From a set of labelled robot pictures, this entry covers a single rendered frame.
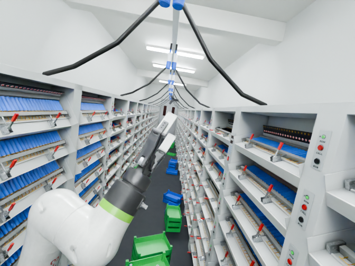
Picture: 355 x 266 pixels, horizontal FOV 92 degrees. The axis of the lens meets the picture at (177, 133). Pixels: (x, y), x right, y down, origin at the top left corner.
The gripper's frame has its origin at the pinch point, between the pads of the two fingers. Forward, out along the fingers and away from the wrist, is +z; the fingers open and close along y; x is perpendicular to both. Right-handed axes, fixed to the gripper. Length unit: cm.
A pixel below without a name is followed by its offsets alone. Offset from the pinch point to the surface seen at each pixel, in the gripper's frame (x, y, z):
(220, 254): -55, -97, -25
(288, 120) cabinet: -46, -34, 54
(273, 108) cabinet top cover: -32, -16, 41
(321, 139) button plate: -42.1, 1.8, 19.4
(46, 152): 65, -46, -27
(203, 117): 12, -169, 119
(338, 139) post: -43.5, 6.2, 17.7
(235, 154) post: -33, -65, 35
